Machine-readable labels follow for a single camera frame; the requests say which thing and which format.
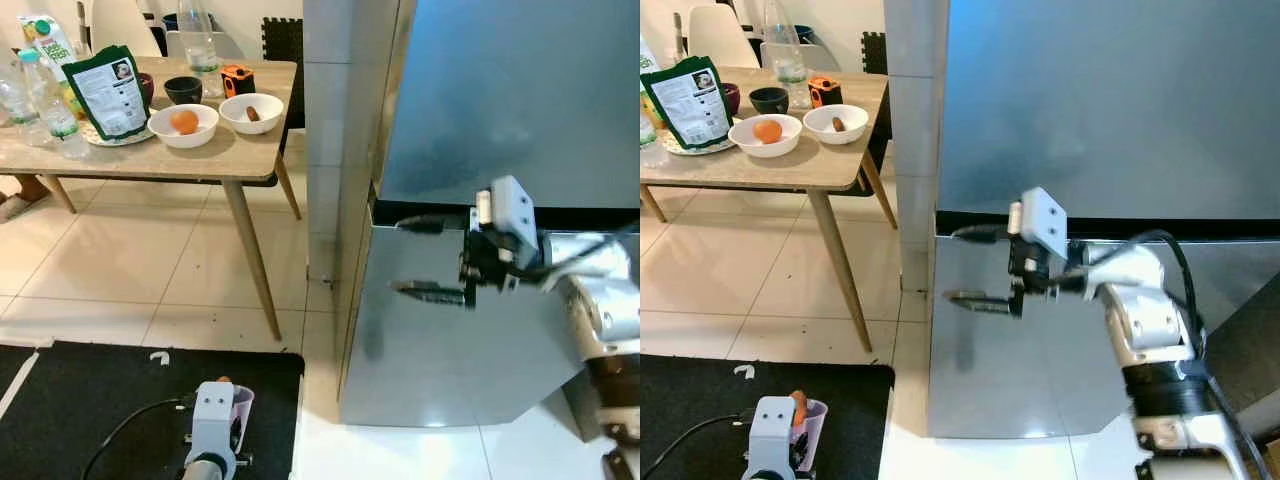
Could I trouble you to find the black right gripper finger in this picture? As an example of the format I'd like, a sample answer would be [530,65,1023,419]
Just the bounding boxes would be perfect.
[394,214,473,237]
[949,225,1017,245]
[389,280,473,310]
[944,290,1023,320]

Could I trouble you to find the pink plastic measuring cup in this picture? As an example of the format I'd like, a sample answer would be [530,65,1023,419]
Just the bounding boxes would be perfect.
[792,398,830,473]
[225,383,257,456]

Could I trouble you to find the steel fridge freezer door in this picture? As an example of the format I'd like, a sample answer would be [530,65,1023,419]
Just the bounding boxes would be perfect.
[373,0,641,213]
[935,0,1280,219]

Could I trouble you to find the black floor mat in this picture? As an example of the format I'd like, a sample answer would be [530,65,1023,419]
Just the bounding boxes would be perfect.
[640,362,896,480]
[0,342,305,480]

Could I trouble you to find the wooden dining table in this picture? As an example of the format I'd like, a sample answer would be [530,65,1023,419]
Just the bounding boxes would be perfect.
[0,57,304,343]
[640,68,899,353]

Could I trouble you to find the white ceramic bowl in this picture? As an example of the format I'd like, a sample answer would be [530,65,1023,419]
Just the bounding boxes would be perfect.
[802,104,870,146]
[218,93,286,136]
[147,103,220,150]
[728,114,804,159]

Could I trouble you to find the small clear water bottle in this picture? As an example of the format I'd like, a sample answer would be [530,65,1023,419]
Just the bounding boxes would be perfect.
[640,100,669,168]
[0,58,41,149]
[17,48,89,161]

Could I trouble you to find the black foam puzzle tile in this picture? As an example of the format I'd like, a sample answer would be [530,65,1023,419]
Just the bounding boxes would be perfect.
[261,17,305,131]
[861,31,890,176]

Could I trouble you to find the long white tape stripe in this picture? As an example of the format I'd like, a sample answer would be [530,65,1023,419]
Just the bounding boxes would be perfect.
[0,350,41,421]

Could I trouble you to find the woven round plate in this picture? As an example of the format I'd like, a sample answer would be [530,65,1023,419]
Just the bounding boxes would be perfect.
[78,118,157,149]
[665,135,741,158]

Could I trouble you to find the green snack bag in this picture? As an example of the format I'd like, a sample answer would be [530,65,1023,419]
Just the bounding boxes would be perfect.
[72,45,153,142]
[641,56,736,153]

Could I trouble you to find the tall clear water bottle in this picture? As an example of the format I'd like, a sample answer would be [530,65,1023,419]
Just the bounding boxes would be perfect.
[763,0,809,109]
[177,0,224,100]

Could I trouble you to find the white plastic chair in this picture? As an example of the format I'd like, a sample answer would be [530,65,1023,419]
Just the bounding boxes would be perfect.
[88,0,164,59]
[685,4,763,71]

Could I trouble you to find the person's sandalled foot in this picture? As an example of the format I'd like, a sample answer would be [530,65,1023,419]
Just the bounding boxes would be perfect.
[0,175,48,223]

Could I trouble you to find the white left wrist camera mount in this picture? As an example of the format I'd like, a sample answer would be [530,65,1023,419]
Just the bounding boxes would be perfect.
[747,396,799,473]
[184,380,238,463]

